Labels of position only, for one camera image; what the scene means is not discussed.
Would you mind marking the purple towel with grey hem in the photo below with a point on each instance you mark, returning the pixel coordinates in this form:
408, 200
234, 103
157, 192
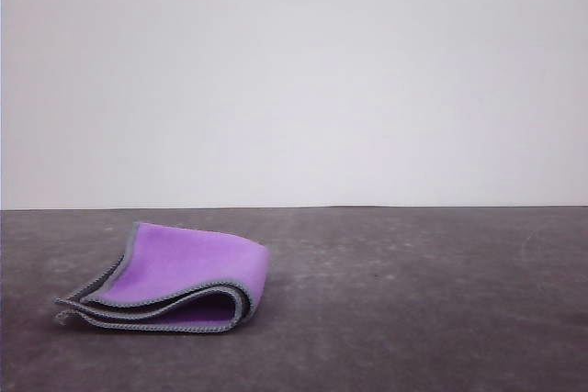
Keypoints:
184, 263

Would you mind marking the grey table cloth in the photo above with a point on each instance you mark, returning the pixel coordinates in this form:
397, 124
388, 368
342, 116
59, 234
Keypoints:
413, 318

